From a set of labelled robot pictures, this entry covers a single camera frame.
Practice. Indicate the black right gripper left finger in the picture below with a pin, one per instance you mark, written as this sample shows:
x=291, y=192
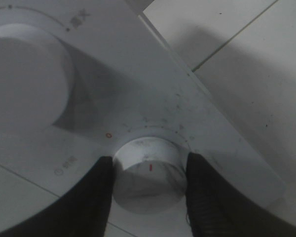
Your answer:
x=83, y=211

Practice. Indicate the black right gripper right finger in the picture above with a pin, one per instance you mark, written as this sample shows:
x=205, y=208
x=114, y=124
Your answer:
x=216, y=209

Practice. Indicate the white timer knob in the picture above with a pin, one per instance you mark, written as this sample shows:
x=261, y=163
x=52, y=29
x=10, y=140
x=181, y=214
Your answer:
x=149, y=175

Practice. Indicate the white microwave oven body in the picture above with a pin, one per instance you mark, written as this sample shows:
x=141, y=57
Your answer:
x=128, y=84

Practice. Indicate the upper white power knob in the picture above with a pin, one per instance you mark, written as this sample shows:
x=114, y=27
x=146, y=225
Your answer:
x=36, y=78

